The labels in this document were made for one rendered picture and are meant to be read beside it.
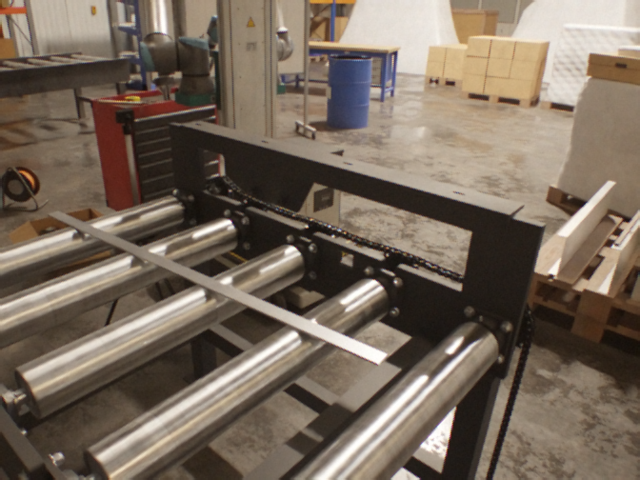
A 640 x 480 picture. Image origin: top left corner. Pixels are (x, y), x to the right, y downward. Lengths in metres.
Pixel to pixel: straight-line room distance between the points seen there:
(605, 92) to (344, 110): 3.42
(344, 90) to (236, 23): 4.22
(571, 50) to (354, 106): 3.96
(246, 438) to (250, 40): 1.92
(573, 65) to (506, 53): 1.07
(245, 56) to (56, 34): 9.32
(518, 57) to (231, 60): 7.21
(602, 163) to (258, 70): 2.90
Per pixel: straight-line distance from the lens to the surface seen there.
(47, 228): 3.73
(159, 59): 2.76
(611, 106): 4.55
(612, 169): 4.60
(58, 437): 2.34
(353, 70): 6.82
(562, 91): 9.46
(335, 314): 1.20
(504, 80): 9.56
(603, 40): 9.30
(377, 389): 1.20
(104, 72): 6.82
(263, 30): 2.87
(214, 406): 0.99
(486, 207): 1.19
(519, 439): 2.33
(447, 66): 11.32
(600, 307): 2.94
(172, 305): 1.25
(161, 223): 1.85
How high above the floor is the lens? 1.58
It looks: 27 degrees down
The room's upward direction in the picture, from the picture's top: 1 degrees clockwise
